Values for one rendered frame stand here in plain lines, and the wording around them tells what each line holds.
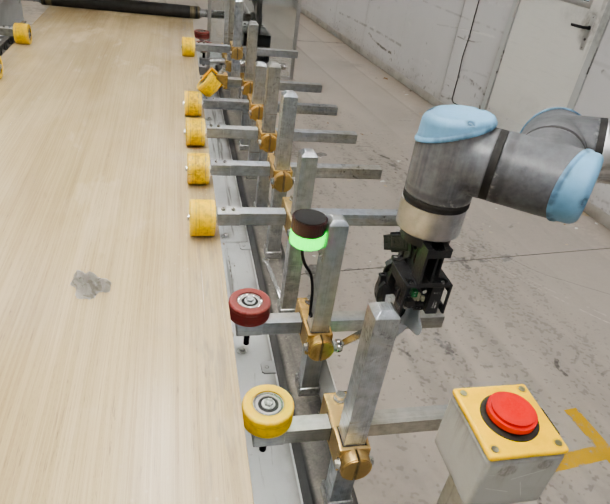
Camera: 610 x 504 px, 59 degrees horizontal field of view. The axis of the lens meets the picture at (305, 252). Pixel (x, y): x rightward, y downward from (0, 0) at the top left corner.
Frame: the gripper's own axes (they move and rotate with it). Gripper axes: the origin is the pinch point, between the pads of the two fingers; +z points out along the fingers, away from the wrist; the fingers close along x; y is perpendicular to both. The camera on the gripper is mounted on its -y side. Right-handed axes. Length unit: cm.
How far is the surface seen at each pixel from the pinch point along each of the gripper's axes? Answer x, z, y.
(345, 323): -1.3, 13.5, -16.7
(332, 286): -7.0, 0.8, -12.4
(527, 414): -7.0, -24.0, 37.7
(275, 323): -15.6, 12.9, -16.8
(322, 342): -7.7, 12.4, -10.4
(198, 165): -29, 2, -65
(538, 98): 230, 45, -296
